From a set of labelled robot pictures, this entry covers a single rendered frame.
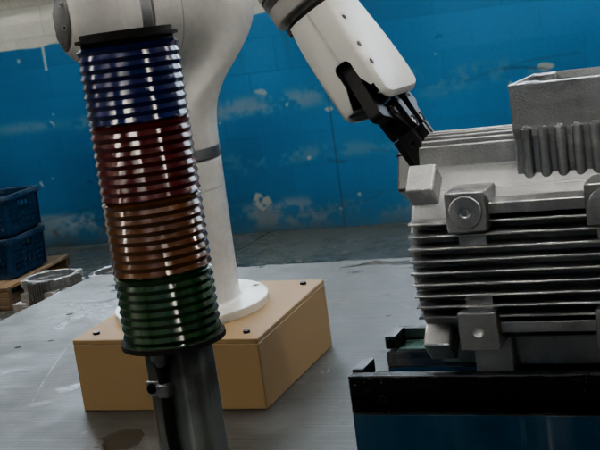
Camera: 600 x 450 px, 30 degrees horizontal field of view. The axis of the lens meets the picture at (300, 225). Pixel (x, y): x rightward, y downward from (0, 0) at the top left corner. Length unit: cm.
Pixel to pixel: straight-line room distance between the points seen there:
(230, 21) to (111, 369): 43
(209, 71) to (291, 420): 41
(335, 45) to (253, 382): 45
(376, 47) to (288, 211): 602
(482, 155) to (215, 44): 52
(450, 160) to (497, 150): 4
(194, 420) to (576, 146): 35
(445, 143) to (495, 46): 563
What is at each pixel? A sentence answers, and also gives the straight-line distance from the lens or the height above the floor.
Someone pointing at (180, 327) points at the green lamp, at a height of 104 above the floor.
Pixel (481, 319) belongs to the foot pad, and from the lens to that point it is 84.
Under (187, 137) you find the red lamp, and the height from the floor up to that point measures 115.
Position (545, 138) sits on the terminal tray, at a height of 110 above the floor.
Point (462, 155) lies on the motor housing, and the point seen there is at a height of 109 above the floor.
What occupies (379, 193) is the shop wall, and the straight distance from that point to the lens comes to 677.
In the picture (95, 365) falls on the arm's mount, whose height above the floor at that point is 86.
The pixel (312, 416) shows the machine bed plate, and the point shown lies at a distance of 122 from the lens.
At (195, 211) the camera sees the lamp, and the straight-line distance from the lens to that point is 66.
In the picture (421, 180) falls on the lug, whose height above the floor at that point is 108.
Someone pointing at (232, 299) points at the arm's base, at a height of 90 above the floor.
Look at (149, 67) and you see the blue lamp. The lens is 64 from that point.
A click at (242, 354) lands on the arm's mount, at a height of 86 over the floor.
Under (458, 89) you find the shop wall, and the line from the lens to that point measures 657.
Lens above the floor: 120
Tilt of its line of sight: 10 degrees down
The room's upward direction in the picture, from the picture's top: 8 degrees counter-clockwise
